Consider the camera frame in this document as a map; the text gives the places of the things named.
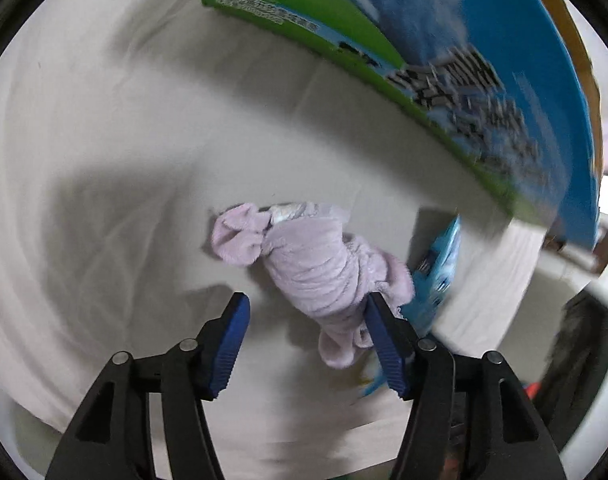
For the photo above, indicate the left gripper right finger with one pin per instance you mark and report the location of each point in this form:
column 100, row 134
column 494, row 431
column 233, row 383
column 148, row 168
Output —
column 504, row 436

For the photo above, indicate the lilac fluffy cloth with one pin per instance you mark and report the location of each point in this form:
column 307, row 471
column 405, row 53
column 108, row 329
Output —
column 323, row 271

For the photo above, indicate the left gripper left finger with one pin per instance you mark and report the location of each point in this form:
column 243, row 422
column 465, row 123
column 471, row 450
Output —
column 110, row 435

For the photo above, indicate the printed cardboard milk box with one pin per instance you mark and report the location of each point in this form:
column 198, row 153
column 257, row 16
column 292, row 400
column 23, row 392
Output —
column 491, row 78

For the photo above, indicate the grey white table cloth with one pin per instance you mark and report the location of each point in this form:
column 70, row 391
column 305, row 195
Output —
column 125, row 127

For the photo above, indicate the blue long snack packet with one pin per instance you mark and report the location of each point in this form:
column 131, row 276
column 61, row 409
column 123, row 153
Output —
column 432, row 278

